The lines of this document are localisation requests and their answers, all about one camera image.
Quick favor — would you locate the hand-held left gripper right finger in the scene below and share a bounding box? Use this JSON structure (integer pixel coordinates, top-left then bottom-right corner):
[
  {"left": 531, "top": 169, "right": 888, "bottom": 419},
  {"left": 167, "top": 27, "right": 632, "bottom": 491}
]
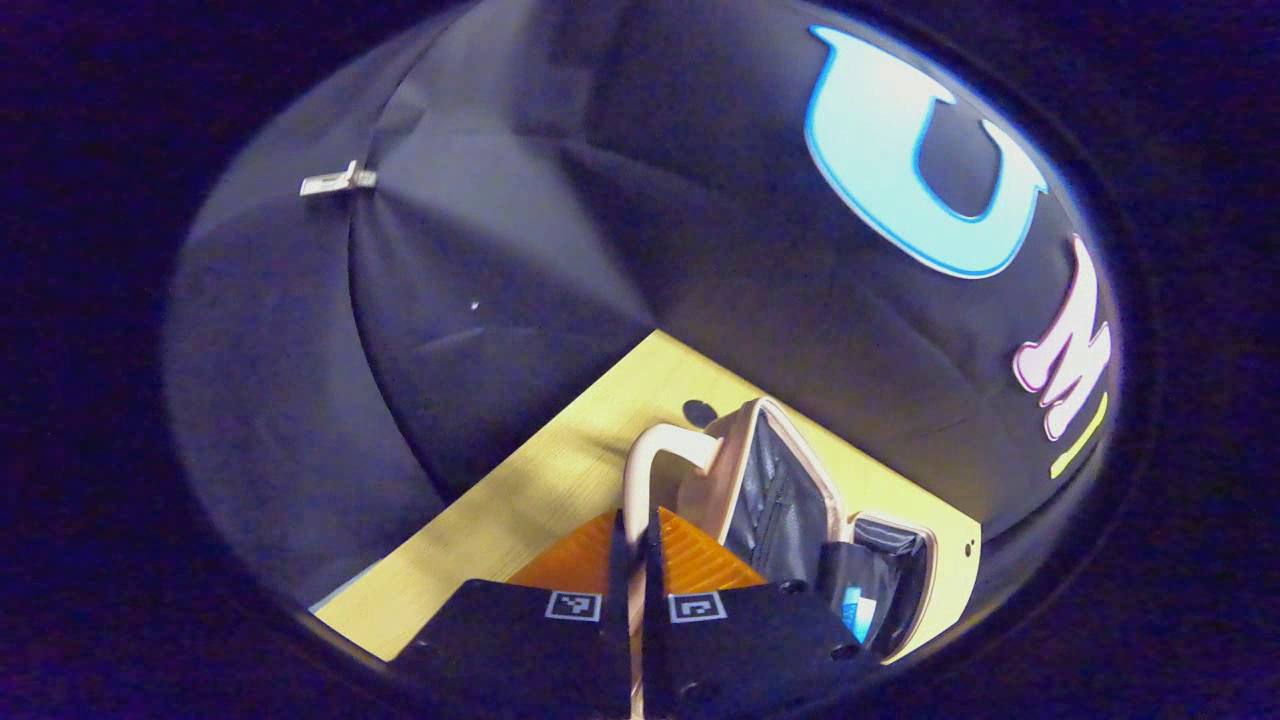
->
[{"left": 640, "top": 506, "right": 888, "bottom": 720}]

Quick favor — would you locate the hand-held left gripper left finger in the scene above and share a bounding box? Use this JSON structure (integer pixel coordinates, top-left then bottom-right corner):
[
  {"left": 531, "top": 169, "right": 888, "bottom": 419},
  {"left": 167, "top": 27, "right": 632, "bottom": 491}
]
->
[{"left": 393, "top": 508, "right": 633, "bottom": 720}]

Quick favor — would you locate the small silver clip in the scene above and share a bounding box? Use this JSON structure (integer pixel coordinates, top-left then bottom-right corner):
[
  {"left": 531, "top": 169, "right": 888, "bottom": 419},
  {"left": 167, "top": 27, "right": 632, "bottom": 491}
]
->
[{"left": 299, "top": 159, "right": 379, "bottom": 198}]

